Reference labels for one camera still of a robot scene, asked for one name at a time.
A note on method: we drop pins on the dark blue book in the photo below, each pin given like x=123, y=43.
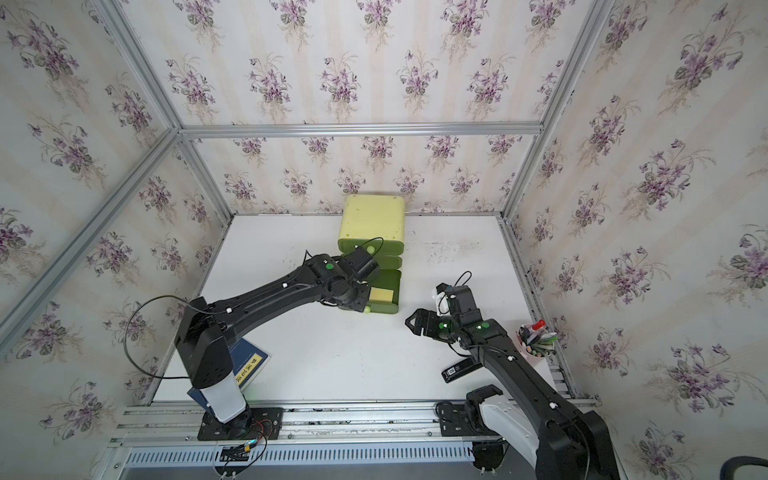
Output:
x=247, y=361

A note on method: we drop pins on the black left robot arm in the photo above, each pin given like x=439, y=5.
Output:
x=208, y=330

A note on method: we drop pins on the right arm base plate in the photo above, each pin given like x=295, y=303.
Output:
x=464, y=419

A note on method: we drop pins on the pink pen holder cup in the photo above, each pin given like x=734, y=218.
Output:
x=537, y=339

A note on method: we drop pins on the small circuit board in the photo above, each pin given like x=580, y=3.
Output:
x=235, y=454

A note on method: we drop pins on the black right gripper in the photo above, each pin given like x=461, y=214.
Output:
x=429, y=320

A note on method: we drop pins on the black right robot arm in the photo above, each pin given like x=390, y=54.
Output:
x=520, y=411

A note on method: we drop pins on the black stapler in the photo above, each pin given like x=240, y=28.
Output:
x=461, y=369

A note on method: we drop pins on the yellow sticky note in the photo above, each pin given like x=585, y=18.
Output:
x=381, y=295

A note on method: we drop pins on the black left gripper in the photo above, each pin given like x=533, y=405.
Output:
x=363, y=302

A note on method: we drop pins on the green three-drawer cabinet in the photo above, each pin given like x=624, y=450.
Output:
x=375, y=223

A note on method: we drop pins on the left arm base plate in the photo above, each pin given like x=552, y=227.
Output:
x=249, y=425

